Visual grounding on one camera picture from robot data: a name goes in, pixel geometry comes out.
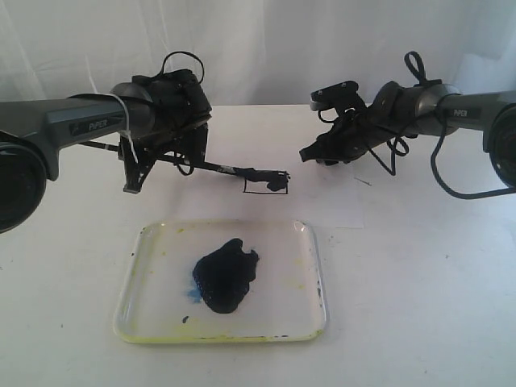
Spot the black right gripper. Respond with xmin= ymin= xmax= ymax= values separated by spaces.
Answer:
xmin=299 ymin=109 xmax=407 ymax=165

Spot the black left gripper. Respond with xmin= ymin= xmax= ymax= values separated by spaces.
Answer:
xmin=119 ymin=69 xmax=211 ymax=194

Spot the black paintbrush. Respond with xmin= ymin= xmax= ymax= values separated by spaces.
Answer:
xmin=81 ymin=141 xmax=290 ymax=194

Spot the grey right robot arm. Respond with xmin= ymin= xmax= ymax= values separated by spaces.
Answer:
xmin=299 ymin=80 xmax=515 ymax=192

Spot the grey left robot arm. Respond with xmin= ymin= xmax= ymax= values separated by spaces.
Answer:
xmin=1 ymin=69 xmax=211 ymax=232

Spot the clear plastic paint tray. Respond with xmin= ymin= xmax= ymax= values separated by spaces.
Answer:
xmin=114 ymin=220 xmax=327 ymax=344

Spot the dark blue paint blob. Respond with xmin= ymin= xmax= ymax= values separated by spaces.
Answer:
xmin=192 ymin=238 xmax=260 ymax=314

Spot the white paper with square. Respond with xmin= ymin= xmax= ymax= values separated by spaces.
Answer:
xmin=176 ymin=145 xmax=364 ymax=228

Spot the white zip tie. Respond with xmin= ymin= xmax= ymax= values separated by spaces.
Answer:
xmin=107 ymin=93 xmax=139 ymax=164

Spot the white backdrop curtain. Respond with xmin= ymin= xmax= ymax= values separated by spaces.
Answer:
xmin=1 ymin=1 xmax=515 ymax=105

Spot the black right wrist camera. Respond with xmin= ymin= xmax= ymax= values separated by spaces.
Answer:
xmin=310 ymin=81 xmax=367 ymax=116

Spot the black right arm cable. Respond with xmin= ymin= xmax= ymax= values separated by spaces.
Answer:
xmin=318 ymin=50 xmax=516 ymax=201

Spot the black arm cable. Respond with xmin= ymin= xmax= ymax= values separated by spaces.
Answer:
xmin=160 ymin=50 xmax=206 ymax=177
xmin=318 ymin=50 xmax=516 ymax=201

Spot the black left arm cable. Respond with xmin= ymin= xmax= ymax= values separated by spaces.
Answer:
xmin=160 ymin=50 xmax=206 ymax=177

